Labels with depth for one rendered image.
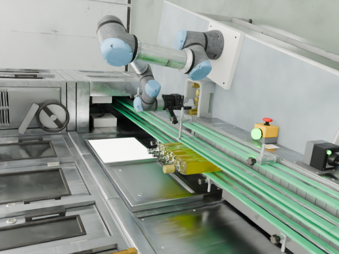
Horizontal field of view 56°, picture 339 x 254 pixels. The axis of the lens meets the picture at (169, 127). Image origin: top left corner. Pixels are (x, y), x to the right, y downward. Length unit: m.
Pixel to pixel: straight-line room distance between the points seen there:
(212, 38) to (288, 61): 0.44
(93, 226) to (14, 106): 1.23
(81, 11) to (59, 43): 0.57
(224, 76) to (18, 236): 1.13
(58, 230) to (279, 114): 0.97
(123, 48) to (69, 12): 3.83
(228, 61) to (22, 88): 1.34
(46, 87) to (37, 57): 2.74
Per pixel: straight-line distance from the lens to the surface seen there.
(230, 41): 1.61
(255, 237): 1.31
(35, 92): 2.29
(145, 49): 1.34
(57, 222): 1.34
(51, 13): 5.02
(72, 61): 5.07
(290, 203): 1.10
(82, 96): 2.31
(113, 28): 1.31
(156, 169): 1.70
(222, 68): 1.65
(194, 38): 1.58
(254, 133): 1.34
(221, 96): 1.70
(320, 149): 1.16
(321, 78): 1.26
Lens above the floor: 1.73
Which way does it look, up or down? 26 degrees down
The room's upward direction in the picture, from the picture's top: 93 degrees counter-clockwise
